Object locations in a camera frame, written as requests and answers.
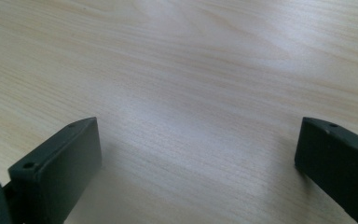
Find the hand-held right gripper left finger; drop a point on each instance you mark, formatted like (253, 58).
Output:
(59, 168)

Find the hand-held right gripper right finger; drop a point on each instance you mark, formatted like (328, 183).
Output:
(338, 161)

